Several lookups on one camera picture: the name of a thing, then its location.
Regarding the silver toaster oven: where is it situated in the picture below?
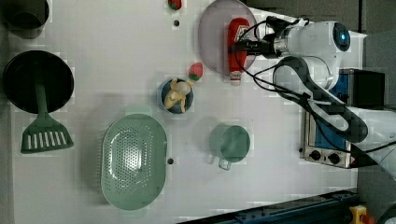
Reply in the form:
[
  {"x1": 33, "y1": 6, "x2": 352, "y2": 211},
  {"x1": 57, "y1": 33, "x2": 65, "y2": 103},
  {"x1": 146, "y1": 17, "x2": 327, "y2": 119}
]
[{"x1": 300, "y1": 69, "x2": 385, "y2": 169}]

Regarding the blue bowl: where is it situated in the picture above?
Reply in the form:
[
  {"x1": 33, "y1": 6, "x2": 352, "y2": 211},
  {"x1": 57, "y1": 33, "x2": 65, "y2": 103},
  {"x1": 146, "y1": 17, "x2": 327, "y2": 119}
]
[{"x1": 159, "y1": 79, "x2": 194, "y2": 114}]

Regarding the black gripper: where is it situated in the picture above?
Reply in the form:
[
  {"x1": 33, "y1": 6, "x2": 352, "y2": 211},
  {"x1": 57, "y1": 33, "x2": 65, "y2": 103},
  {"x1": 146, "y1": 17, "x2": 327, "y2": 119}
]
[{"x1": 231, "y1": 35, "x2": 278, "y2": 59}]

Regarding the red plush ketchup bottle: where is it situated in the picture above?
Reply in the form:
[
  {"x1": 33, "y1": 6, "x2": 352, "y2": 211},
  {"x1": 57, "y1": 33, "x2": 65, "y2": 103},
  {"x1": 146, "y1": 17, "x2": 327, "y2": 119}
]
[{"x1": 227, "y1": 18, "x2": 249, "y2": 86}]

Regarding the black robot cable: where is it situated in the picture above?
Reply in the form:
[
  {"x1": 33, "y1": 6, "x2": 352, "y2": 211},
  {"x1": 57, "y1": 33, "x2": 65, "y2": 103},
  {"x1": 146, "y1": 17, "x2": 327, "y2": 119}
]
[{"x1": 233, "y1": 17, "x2": 396, "y2": 154}]

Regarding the strawberry toy at edge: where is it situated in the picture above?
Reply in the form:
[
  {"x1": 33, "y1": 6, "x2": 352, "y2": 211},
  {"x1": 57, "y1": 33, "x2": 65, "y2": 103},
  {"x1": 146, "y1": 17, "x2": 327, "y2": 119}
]
[{"x1": 168, "y1": 0, "x2": 182, "y2": 10}]

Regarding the peeled banana toy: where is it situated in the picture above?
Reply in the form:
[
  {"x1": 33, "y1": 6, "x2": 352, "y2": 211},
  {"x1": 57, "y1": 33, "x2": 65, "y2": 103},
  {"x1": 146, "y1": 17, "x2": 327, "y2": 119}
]
[{"x1": 163, "y1": 77, "x2": 194, "y2": 113}]

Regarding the yellow red emergency button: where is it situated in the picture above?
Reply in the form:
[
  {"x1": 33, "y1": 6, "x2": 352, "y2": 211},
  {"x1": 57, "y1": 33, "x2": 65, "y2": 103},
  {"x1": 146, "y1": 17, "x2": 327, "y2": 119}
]
[{"x1": 349, "y1": 205, "x2": 375, "y2": 224}]

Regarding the blue metal frame rail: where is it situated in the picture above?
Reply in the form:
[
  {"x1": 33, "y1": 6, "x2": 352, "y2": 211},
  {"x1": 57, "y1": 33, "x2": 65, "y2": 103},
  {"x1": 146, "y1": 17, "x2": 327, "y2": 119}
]
[{"x1": 177, "y1": 190, "x2": 360, "y2": 224}]

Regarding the grey round plate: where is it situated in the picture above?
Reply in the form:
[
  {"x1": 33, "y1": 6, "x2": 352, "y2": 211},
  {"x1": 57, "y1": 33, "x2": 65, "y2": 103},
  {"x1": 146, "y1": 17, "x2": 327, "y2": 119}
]
[{"x1": 198, "y1": 0, "x2": 257, "y2": 76}]

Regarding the dark cylindrical pot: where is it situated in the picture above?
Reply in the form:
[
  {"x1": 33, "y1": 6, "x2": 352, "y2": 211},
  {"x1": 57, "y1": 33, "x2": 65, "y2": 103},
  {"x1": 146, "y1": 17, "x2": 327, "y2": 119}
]
[{"x1": 1, "y1": 0, "x2": 50, "y2": 39}]

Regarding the black frying pan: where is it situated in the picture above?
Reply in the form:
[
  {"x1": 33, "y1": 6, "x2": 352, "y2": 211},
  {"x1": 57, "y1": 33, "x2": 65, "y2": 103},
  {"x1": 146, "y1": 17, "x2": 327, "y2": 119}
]
[{"x1": 3, "y1": 50, "x2": 75, "y2": 114}]

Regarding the green slotted spatula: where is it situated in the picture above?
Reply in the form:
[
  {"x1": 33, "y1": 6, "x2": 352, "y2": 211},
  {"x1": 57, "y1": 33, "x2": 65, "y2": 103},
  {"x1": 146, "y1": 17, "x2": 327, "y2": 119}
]
[{"x1": 21, "y1": 83, "x2": 74, "y2": 154}]

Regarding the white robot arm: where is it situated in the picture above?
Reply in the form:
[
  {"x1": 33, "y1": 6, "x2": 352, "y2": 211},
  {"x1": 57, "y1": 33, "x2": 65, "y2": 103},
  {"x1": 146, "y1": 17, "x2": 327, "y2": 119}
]
[{"x1": 228, "y1": 18, "x2": 395, "y2": 175}]

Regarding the strawberry toy near bowl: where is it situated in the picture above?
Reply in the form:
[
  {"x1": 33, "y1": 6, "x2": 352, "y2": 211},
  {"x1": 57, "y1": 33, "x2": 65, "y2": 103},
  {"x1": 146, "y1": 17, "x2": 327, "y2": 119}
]
[{"x1": 189, "y1": 63, "x2": 204, "y2": 81}]

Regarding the green metal mug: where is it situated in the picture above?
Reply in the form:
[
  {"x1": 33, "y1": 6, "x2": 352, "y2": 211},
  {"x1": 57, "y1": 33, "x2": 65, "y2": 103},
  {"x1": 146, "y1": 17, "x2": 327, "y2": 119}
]
[{"x1": 209, "y1": 124, "x2": 250, "y2": 171}]

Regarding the green perforated colander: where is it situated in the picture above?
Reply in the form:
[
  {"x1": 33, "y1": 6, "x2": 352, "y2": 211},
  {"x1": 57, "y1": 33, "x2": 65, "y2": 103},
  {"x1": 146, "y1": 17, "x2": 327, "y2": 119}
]
[{"x1": 101, "y1": 105, "x2": 167, "y2": 211}]

